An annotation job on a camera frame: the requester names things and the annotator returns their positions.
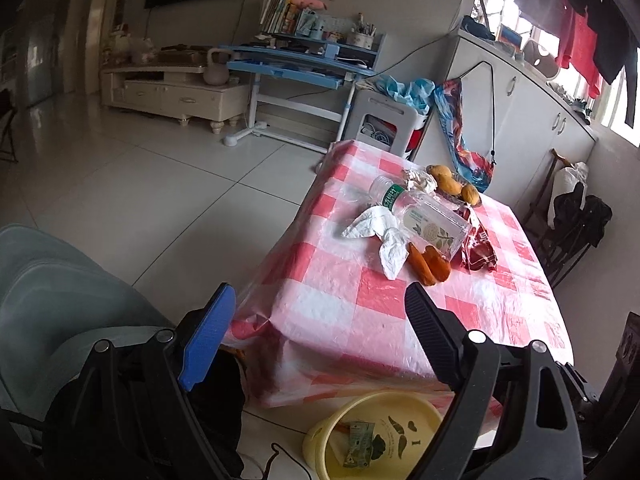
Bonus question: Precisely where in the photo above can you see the beige kettlebell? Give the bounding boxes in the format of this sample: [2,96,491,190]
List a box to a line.
[203,48,233,86]

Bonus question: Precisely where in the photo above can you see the row of books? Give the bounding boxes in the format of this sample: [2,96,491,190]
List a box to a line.
[258,0,326,35]

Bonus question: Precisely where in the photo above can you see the red hanging shirt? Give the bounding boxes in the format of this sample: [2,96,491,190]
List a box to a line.
[555,0,603,99]

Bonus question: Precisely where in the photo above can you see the white wall cabinet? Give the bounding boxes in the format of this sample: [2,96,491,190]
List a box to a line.
[438,30,597,219]

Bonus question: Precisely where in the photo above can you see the cream tv cabinet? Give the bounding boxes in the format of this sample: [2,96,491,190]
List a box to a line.
[100,65,250,134]

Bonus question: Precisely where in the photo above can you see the dark wooden chair right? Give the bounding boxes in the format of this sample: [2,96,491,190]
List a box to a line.
[598,312,640,452]

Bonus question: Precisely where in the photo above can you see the clear plastic water bottle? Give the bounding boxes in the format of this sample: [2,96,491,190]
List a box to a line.
[369,176,471,261]

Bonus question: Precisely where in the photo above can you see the dark wooden folding chair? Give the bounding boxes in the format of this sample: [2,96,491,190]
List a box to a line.
[523,148,613,287]

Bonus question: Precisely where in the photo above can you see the crumpled tissue near fruit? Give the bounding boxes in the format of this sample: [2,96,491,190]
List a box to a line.
[401,169,437,194]

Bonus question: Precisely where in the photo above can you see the black clothes on chair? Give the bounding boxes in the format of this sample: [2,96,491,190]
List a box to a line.
[553,195,613,254]

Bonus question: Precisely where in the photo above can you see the colourful hanging bag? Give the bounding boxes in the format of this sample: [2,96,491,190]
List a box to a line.
[432,77,497,194]

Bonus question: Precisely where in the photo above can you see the round brown fruit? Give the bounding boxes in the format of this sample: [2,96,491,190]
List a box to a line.
[460,183,482,207]

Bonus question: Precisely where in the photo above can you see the yellow plastic trash bin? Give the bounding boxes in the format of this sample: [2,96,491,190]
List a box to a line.
[303,390,442,479]

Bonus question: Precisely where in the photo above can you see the blue crumpled cloth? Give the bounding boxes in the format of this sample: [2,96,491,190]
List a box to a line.
[373,75,436,116]

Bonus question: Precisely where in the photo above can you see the black hanging garment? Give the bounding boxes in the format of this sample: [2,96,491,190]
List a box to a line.
[503,0,640,129]

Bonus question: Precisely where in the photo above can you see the white tissue front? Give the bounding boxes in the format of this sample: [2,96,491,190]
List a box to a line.
[378,228,409,281]

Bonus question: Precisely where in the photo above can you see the white plastic bag on chair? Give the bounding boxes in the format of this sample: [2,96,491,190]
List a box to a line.
[548,162,589,229]

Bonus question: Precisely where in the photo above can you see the pink checkered tablecloth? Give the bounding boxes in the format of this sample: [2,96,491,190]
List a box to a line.
[224,141,574,408]

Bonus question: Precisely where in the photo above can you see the blue milk carton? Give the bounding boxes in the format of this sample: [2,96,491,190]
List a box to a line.
[343,422,374,468]

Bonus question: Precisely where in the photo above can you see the yellow mango middle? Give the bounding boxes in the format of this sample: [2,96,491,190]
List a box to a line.
[436,174,463,196]

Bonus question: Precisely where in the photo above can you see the blue study desk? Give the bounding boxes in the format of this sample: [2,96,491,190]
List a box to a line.
[222,34,385,154]

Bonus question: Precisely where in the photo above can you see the red snack wrapper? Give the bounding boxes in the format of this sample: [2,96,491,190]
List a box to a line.
[456,205,498,272]

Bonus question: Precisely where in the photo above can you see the yellow mango left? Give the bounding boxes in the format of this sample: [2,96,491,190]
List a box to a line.
[426,165,452,179]

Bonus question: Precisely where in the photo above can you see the white pen holder cup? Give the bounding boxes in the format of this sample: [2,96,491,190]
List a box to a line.
[346,20,376,50]

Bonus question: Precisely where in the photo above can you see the white plastic stool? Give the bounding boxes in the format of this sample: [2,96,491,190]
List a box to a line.
[343,90,427,158]

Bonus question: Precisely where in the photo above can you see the yellow mango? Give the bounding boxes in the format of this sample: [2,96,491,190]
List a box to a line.
[436,174,463,196]
[426,165,452,179]

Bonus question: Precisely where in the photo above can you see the green plush toy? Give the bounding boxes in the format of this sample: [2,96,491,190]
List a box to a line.
[368,434,386,460]

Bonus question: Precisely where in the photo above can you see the white tissue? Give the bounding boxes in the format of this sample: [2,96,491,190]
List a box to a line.
[378,228,409,281]
[341,205,398,240]

